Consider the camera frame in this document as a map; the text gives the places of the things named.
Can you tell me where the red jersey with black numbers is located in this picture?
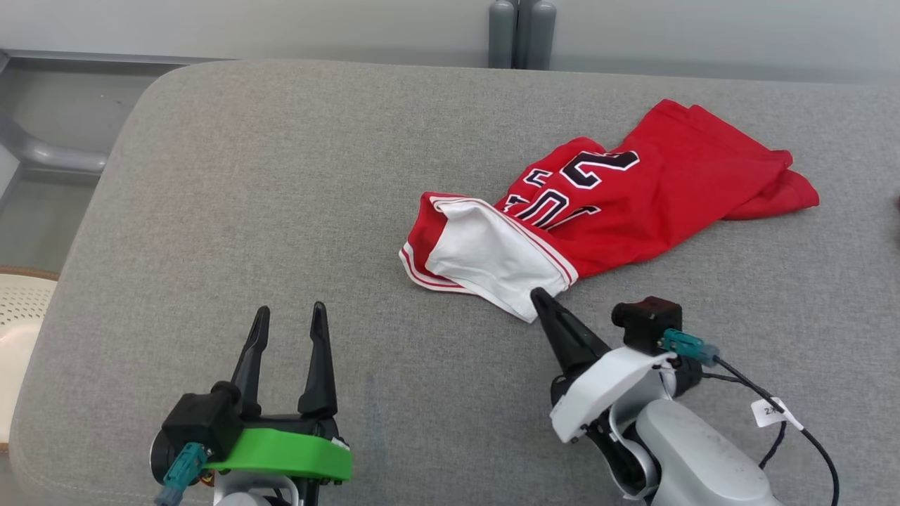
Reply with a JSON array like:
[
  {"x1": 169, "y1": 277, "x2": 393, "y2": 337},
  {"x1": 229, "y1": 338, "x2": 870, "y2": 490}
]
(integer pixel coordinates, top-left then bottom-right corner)
[{"x1": 399, "y1": 98, "x2": 821, "y2": 325}]

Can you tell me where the white cable label tag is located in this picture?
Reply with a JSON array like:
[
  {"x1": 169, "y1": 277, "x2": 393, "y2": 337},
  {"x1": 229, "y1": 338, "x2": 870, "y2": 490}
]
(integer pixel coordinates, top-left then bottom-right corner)
[{"x1": 750, "y1": 396, "x2": 804, "y2": 431}]

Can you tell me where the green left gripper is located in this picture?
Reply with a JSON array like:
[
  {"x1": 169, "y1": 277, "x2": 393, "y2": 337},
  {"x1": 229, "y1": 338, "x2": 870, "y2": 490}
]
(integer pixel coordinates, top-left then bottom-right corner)
[{"x1": 204, "y1": 301, "x2": 353, "y2": 486}]

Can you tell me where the grey metal post with feet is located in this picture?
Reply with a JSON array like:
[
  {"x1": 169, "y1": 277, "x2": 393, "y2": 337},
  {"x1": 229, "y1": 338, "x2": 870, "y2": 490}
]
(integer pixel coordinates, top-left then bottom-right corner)
[{"x1": 488, "y1": 0, "x2": 558, "y2": 70}]

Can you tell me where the white perforated laundry basket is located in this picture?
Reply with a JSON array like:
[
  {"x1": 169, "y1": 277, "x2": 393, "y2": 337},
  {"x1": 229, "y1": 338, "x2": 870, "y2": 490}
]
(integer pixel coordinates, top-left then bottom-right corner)
[{"x1": 0, "y1": 266, "x2": 61, "y2": 452}]

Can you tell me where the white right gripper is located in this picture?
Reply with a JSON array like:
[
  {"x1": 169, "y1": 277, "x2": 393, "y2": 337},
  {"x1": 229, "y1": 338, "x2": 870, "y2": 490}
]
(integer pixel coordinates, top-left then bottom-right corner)
[{"x1": 530, "y1": 287, "x2": 677, "y2": 444}]

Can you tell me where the grey metal pipe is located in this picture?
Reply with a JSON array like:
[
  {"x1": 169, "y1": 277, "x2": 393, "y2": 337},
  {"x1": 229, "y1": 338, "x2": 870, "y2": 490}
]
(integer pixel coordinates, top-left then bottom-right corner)
[{"x1": 0, "y1": 115, "x2": 110, "y2": 176}]

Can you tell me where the left camera cable teal plug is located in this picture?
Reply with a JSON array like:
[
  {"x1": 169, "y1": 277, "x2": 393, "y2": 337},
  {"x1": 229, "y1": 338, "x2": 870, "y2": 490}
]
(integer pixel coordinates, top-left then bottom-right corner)
[{"x1": 154, "y1": 442, "x2": 210, "y2": 506}]

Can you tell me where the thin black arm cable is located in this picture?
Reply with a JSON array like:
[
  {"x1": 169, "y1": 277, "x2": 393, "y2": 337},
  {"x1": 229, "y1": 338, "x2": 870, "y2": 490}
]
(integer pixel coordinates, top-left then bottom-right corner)
[{"x1": 700, "y1": 372, "x2": 788, "y2": 471}]

